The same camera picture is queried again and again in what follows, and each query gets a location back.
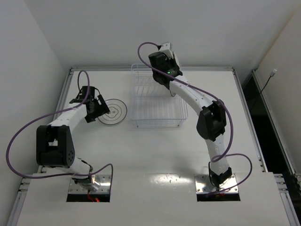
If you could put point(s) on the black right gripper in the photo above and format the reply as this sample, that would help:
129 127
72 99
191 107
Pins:
168 84

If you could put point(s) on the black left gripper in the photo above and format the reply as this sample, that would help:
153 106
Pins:
97 109

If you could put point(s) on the white plate with orange sunburst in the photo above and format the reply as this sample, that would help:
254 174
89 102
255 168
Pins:
179 65

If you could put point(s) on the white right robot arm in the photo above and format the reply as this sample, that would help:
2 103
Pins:
211 115

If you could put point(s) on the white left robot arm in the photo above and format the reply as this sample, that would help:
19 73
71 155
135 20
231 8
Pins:
54 144

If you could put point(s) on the white plate with black rings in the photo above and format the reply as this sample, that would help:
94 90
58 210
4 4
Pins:
117 112

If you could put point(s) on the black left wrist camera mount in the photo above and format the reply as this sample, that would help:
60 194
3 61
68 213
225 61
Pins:
83 96

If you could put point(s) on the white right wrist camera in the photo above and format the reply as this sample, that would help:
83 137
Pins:
166 48

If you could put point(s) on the white wire dish rack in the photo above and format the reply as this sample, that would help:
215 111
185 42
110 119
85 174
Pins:
152 105

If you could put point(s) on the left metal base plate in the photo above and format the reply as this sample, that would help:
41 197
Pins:
103 181

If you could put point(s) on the metal base plate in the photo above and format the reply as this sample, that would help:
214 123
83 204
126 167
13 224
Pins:
204 186
103 181

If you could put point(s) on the aluminium table frame rail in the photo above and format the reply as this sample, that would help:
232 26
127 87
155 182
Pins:
24 184

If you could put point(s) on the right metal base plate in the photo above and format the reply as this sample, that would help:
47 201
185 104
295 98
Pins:
204 186

